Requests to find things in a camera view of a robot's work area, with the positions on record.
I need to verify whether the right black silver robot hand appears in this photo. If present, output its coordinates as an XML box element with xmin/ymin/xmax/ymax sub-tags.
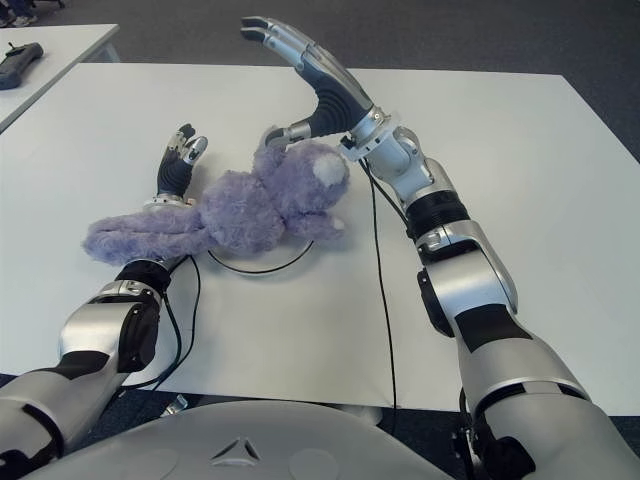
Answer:
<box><xmin>239</xmin><ymin>15</ymin><xmax>396</xmax><ymax>151</ymax></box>

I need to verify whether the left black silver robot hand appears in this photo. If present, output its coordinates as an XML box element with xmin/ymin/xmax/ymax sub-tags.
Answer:
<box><xmin>154</xmin><ymin>123</ymin><xmax>209</xmax><ymax>201</ymax></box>

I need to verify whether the purple plush bunny doll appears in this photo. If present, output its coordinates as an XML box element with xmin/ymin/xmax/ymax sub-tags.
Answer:
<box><xmin>82</xmin><ymin>139</ymin><xmax>351</xmax><ymax>266</ymax></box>

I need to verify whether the white plate with black rim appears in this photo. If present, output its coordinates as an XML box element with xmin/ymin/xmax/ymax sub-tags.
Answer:
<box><xmin>207</xmin><ymin>238</ymin><xmax>315</xmax><ymax>275</ymax></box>

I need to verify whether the white side table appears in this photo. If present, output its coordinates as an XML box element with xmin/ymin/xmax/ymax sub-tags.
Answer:
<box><xmin>0</xmin><ymin>23</ymin><xmax>121</xmax><ymax>132</ymax></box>

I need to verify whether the black handheld remote controller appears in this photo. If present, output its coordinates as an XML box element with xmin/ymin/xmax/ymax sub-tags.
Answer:
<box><xmin>0</xmin><ymin>42</ymin><xmax>45</xmax><ymax>90</ymax></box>

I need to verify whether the pair of sneakers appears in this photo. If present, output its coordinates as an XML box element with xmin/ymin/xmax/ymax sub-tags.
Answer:
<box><xmin>0</xmin><ymin>13</ymin><xmax>39</xmax><ymax>29</ymax></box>

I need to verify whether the grey robot torso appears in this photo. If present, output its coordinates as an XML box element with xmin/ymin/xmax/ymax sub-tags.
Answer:
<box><xmin>29</xmin><ymin>399</ymin><xmax>454</xmax><ymax>480</ymax></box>

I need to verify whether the white table leg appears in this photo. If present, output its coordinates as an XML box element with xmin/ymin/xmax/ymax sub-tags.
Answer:
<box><xmin>349</xmin><ymin>405</ymin><xmax>385</xmax><ymax>426</ymax></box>

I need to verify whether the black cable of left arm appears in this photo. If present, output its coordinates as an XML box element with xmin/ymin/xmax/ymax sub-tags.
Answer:
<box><xmin>119</xmin><ymin>254</ymin><xmax>202</xmax><ymax>391</ymax></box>

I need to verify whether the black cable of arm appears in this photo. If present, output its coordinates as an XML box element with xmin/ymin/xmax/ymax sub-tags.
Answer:
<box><xmin>119</xmin><ymin>254</ymin><xmax>202</xmax><ymax>391</ymax></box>
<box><xmin>367</xmin><ymin>164</ymin><xmax>401</xmax><ymax>451</ymax></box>

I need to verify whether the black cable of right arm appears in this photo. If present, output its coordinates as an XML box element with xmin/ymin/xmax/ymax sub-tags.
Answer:
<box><xmin>367</xmin><ymin>164</ymin><xmax>401</xmax><ymax>451</ymax></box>

